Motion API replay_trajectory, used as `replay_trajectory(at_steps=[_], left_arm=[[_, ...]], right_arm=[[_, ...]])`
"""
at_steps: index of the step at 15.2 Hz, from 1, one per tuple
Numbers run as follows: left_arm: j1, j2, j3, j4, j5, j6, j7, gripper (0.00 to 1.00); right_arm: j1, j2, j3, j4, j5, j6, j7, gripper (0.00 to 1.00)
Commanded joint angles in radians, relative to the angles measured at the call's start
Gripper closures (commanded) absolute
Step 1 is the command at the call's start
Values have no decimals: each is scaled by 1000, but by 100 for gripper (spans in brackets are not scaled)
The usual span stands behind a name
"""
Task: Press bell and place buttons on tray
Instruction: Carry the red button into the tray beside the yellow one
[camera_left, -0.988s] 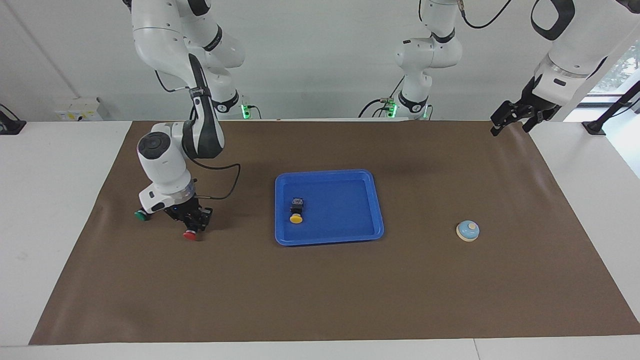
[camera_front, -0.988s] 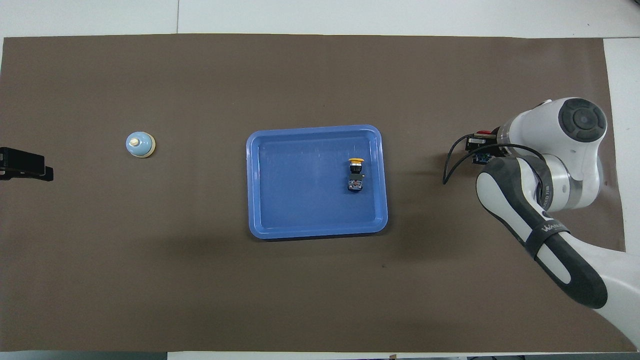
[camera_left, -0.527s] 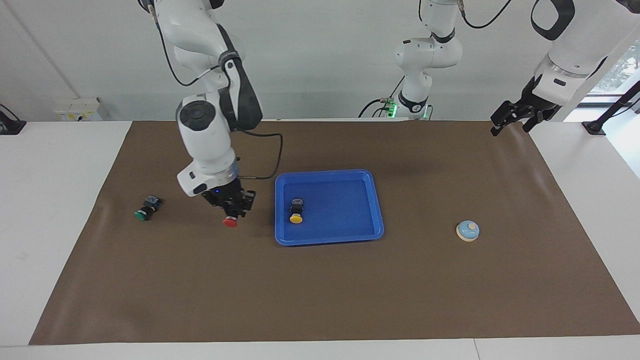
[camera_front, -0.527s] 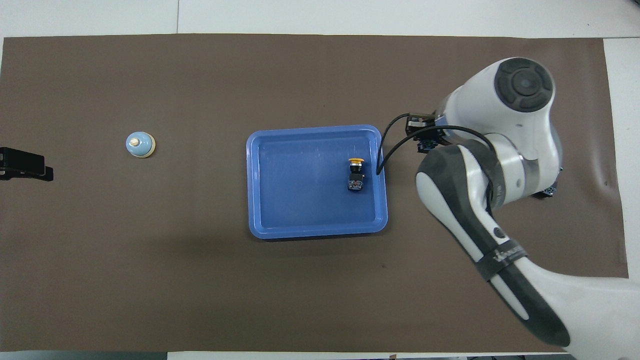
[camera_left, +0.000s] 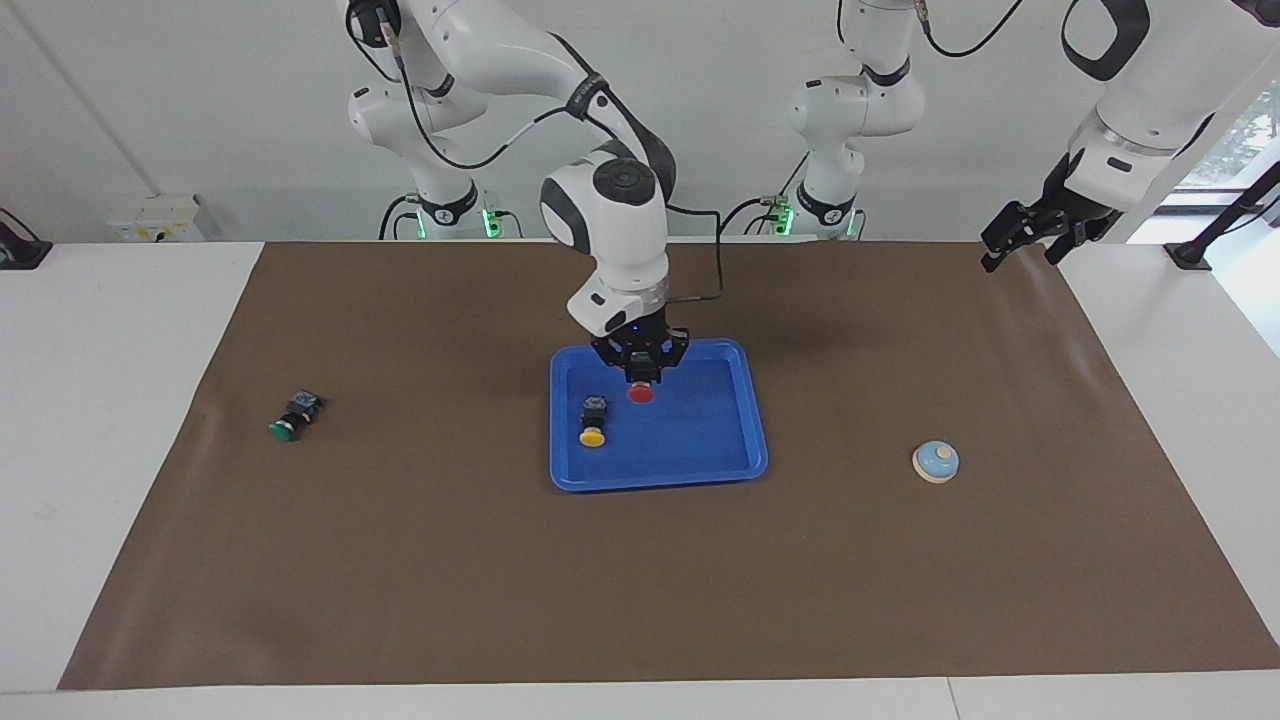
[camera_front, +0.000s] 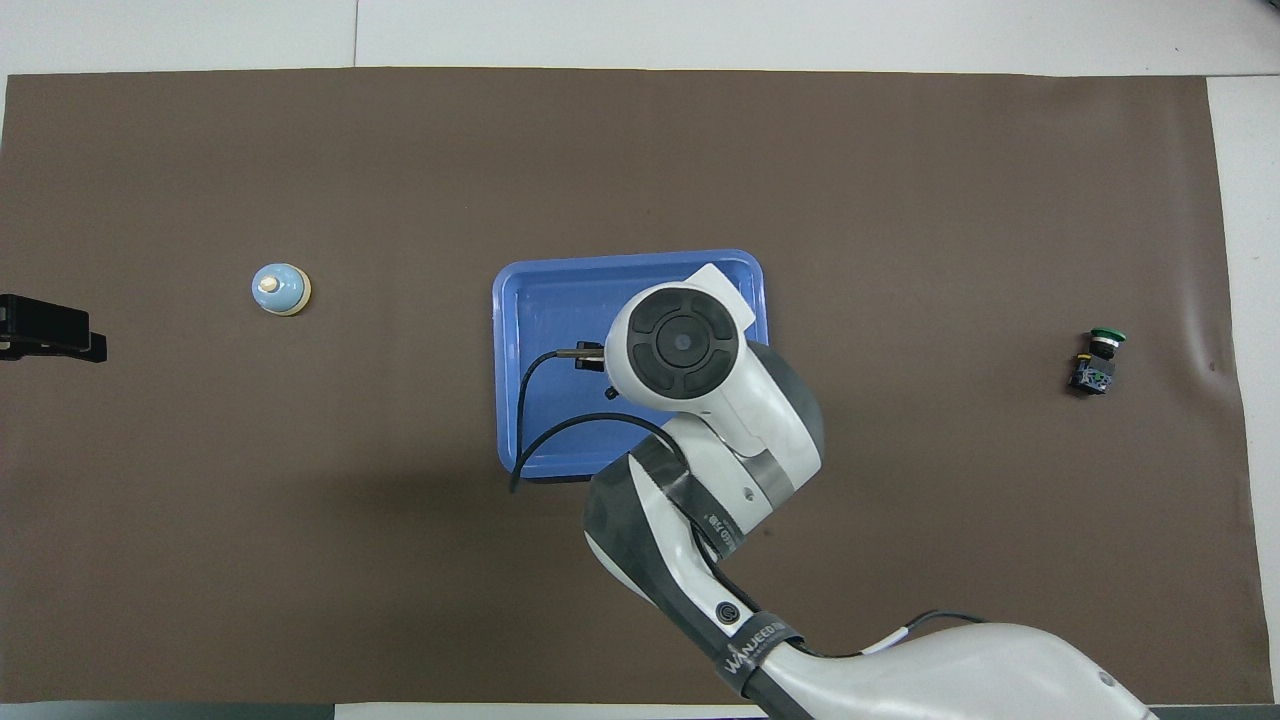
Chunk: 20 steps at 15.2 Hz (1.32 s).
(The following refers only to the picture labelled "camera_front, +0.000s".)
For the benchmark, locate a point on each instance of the blue plastic tray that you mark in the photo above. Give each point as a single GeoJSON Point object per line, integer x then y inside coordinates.
{"type": "Point", "coordinates": [550, 310]}

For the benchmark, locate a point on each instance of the green push button switch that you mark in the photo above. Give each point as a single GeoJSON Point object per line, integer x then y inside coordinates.
{"type": "Point", "coordinates": [1092, 375]}

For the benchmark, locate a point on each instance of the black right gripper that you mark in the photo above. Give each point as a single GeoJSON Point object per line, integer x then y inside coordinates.
{"type": "Point", "coordinates": [590, 360]}

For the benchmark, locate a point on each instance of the brown table mat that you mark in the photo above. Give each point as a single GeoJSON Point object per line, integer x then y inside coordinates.
{"type": "Point", "coordinates": [300, 550]}

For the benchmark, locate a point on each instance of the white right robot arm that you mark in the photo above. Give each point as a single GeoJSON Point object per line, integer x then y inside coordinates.
{"type": "Point", "coordinates": [950, 670]}

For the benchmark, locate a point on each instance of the light blue service bell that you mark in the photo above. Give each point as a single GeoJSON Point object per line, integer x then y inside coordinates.
{"type": "Point", "coordinates": [280, 290]}

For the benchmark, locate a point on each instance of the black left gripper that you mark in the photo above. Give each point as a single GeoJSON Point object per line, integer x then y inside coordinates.
{"type": "Point", "coordinates": [45, 325]}

